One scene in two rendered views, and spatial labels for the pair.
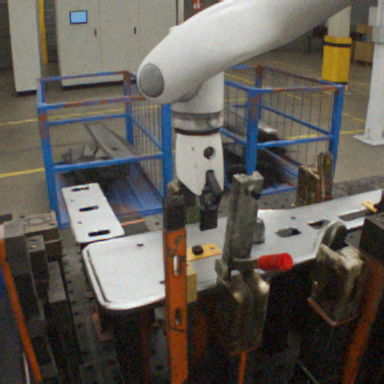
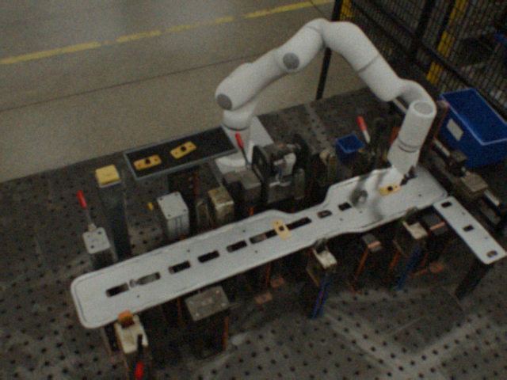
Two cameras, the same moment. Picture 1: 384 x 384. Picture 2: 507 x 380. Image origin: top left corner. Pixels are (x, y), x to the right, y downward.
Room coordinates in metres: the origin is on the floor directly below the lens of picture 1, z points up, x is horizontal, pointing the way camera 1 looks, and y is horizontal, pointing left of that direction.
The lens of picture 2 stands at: (1.93, -0.71, 2.47)
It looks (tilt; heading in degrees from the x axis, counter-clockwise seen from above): 49 degrees down; 172
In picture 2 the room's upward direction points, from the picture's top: 6 degrees clockwise
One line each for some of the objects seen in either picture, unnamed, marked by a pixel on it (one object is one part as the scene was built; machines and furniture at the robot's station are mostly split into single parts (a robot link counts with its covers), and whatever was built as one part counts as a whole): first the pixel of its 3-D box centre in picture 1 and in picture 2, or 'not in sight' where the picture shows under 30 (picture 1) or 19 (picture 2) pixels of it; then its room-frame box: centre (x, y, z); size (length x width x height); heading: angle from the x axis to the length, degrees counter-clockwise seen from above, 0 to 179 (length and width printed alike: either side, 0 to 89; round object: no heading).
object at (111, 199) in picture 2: not in sight; (116, 218); (0.72, -1.02, 0.92); 0.08 x 0.08 x 0.44; 23
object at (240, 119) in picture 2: not in sight; (242, 95); (0.23, -0.55, 1.10); 0.19 x 0.12 x 0.24; 145
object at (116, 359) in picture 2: not in sight; (108, 320); (1.08, -1.02, 0.84); 0.18 x 0.06 x 0.29; 23
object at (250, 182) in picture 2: not in sight; (245, 211); (0.67, -0.55, 0.89); 0.13 x 0.11 x 0.38; 23
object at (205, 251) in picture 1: (197, 250); (390, 188); (0.65, -0.01, 1.01); 0.08 x 0.04 x 0.01; 113
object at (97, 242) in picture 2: not in sight; (104, 270); (0.91, -1.05, 0.88); 0.11 x 0.10 x 0.36; 23
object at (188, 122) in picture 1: (197, 118); (409, 140); (0.65, -0.01, 1.25); 0.09 x 0.08 x 0.03; 23
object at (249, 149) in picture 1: (254, 130); not in sight; (3.35, -0.53, 0.47); 1.20 x 0.80 x 0.95; 23
